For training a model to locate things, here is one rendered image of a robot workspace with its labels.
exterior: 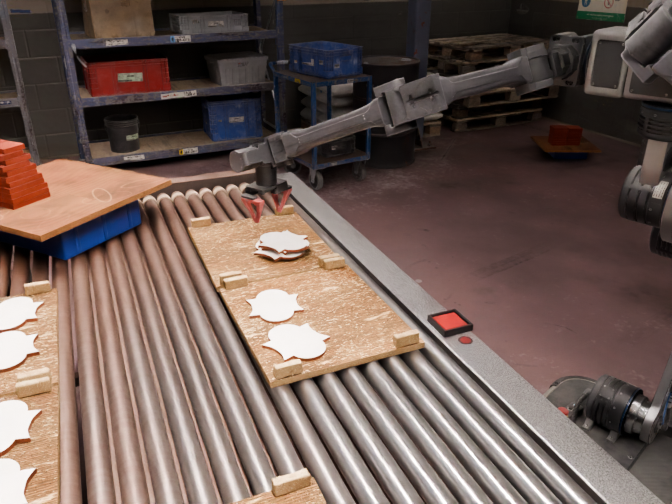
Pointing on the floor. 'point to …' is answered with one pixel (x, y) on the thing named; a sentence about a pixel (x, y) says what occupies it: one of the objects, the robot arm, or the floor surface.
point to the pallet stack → (458, 52)
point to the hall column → (421, 11)
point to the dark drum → (393, 155)
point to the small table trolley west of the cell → (327, 120)
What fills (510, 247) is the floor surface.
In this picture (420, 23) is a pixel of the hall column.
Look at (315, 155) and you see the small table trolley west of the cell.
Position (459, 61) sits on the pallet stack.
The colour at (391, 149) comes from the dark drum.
